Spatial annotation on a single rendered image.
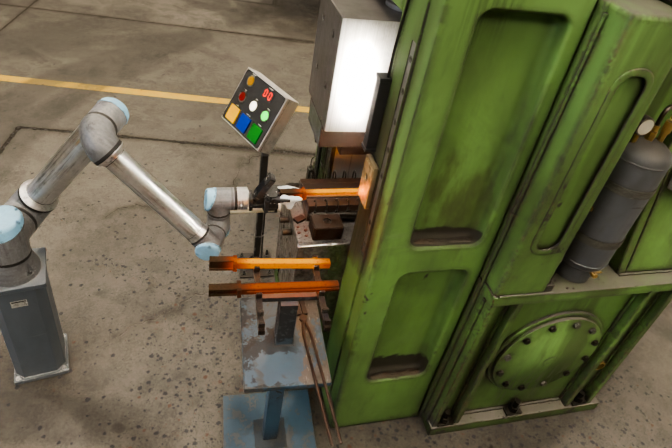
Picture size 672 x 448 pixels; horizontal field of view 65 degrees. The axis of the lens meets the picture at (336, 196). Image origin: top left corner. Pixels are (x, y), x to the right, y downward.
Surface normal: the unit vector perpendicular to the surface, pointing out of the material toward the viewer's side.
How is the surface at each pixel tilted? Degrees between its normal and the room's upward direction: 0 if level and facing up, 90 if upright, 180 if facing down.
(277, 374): 0
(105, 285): 0
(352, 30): 90
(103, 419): 0
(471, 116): 89
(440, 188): 89
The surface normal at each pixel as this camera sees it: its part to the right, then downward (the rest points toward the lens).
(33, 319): 0.40, 0.60
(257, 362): 0.15, -0.79
